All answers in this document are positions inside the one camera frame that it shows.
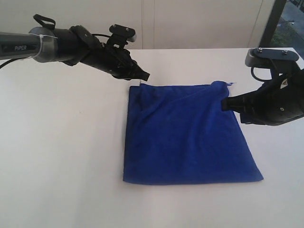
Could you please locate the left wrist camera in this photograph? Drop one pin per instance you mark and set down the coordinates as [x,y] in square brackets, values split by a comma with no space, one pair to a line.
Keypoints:
[127,33]

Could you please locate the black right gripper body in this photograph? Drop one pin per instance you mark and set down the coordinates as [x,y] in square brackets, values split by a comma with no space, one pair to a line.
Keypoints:
[275,105]

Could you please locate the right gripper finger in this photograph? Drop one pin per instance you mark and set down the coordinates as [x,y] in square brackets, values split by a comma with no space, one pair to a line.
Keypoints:
[242,104]

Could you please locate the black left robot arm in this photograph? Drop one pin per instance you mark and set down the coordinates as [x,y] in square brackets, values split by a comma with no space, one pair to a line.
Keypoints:
[76,45]

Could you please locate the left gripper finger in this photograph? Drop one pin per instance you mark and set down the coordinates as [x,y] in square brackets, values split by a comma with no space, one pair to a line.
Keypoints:
[138,73]

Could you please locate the blue towel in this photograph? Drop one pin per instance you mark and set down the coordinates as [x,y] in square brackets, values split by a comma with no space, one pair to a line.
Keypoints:
[179,135]

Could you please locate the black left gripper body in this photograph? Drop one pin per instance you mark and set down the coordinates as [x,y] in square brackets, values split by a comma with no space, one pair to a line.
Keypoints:
[114,61]

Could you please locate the black metal post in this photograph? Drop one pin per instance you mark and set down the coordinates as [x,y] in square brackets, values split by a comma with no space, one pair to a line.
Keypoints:
[272,22]

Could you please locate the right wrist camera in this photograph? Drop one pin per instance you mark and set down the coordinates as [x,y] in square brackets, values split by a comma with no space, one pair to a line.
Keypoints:
[270,58]

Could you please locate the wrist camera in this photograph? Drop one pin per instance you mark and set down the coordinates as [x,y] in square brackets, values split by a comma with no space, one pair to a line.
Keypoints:
[270,58]
[127,33]

